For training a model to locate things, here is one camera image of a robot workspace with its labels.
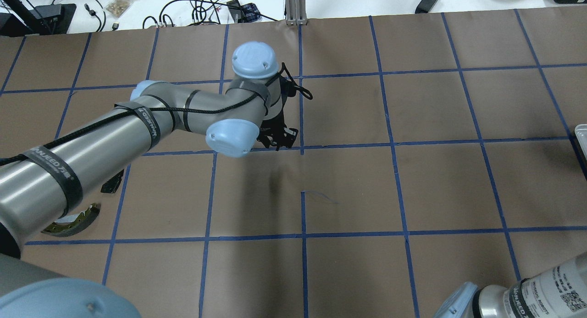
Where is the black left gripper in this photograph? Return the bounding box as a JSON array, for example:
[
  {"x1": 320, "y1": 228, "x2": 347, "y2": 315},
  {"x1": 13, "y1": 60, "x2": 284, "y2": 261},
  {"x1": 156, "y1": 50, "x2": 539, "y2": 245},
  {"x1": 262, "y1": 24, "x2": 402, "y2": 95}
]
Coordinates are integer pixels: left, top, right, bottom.
[{"x1": 256, "y1": 77, "x2": 299, "y2": 151}]

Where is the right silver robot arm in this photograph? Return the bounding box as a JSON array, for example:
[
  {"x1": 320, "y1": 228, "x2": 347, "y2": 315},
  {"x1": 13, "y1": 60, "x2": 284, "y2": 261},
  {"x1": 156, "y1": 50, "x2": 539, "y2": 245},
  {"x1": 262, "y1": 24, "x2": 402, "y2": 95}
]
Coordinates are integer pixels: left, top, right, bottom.
[{"x1": 433, "y1": 253, "x2": 587, "y2": 318}]

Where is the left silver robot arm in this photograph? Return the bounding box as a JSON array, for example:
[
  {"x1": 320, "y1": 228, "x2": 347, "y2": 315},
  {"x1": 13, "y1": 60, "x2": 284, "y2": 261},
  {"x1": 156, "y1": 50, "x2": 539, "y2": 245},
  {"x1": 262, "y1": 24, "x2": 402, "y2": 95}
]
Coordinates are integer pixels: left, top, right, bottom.
[{"x1": 0, "y1": 42, "x2": 303, "y2": 318}]

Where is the silver ribbed metal tray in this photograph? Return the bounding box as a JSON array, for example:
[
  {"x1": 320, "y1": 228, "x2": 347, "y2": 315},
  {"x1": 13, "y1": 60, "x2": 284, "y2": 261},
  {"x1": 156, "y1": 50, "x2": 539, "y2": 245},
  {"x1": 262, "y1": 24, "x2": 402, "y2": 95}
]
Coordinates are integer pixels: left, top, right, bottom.
[{"x1": 574, "y1": 124, "x2": 587, "y2": 159}]

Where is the black brake pad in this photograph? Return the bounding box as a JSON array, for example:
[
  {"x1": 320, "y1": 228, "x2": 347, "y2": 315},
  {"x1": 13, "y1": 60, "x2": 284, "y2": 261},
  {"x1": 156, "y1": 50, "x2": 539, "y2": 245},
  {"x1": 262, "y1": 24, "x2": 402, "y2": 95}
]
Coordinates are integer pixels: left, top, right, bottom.
[{"x1": 100, "y1": 170, "x2": 125, "y2": 193}]

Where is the bag of wooden pieces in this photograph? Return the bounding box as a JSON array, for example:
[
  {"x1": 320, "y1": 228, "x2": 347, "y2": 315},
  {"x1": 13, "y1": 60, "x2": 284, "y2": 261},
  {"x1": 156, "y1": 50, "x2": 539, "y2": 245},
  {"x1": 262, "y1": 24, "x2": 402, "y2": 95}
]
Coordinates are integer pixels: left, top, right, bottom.
[{"x1": 103, "y1": 0, "x2": 136, "y2": 19}]

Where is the black power adapter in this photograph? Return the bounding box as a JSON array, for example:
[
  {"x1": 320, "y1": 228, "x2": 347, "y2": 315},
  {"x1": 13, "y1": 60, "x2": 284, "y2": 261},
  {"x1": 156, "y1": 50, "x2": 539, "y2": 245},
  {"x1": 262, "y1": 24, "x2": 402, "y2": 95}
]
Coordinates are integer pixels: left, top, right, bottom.
[{"x1": 415, "y1": 0, "x2": 438, "y2": 14}]

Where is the olive brake shoe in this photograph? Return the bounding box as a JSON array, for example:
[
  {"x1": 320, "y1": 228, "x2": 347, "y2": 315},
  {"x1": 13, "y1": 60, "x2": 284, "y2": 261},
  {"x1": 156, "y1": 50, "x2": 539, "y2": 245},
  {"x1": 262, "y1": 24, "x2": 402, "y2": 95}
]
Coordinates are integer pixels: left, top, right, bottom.
[{"x1": 41, "y1": 203, "x2": 101, "y2": 237}]

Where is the aluminium frame post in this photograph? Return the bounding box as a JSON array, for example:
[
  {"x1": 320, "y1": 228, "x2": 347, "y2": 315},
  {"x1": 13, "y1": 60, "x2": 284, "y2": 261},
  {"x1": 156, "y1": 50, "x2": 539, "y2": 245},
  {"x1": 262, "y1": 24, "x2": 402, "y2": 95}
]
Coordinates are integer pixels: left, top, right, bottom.
[{"x1": 285, "y1": 0, "x2": 308, "y2": 26}]

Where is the black tangled cable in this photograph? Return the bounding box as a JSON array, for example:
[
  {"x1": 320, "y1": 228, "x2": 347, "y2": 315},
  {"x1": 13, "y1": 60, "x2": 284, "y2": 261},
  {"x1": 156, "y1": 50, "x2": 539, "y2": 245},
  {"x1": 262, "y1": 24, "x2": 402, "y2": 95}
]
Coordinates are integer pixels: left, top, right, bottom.
[{"x1": 142, "y1": 0, "x2": 278, "y2": 30}]

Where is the black camera stand base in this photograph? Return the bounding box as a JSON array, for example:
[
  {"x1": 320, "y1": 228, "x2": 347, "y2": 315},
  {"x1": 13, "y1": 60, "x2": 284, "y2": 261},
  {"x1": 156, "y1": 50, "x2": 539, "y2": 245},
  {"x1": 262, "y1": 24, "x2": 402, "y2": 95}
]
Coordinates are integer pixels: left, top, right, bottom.
[{"x1": 0, "y1": 4, "x2": 77, "y2": 38}]

